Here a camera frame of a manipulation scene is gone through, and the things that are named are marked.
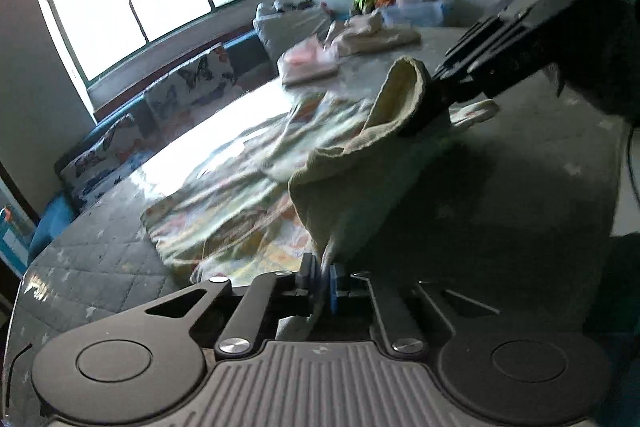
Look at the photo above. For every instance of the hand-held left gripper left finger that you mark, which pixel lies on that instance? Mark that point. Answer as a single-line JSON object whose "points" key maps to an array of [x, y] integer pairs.
{"points": [[306, 288]]}

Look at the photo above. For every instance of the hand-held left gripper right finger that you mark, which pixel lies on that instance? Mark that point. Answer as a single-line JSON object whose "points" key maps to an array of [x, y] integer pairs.
{"points": [[336, 288]]}

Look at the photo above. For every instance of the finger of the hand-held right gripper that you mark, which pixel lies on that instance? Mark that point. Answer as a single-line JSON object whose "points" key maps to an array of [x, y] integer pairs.
{"points": [[427, 109], [467, 44]]}

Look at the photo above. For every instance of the cream yellow garment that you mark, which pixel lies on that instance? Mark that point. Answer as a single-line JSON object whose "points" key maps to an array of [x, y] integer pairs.
{"points": [[360, 157]]}

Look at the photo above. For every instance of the cream folded clothes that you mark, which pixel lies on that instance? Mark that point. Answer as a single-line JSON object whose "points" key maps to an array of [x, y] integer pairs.
{"points": [[380, 38]]}

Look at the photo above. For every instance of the pink folded clothes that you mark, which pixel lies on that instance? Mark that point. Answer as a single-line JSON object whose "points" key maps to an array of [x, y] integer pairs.
{"points": [[307, 62]]}

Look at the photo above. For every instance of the floral printed blanket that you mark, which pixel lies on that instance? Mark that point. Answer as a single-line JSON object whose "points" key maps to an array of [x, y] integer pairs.
{"points": [[225, 207]]}

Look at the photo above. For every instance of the grey quilted bed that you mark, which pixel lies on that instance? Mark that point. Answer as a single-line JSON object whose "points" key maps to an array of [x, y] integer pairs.
{"points": [[525, 187]]}

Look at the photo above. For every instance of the grey pillow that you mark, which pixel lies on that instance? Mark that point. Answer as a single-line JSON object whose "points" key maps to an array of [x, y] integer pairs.
{"points": [[290, 24]]}

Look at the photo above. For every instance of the butterfly print pillow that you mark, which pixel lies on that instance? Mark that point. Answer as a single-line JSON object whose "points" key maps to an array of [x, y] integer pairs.
{"points": [[102, 162], [192, 87]]}

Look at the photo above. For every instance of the blue and white box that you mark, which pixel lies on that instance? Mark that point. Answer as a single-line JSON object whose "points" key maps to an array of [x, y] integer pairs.
{"points": [[12, 237]]}

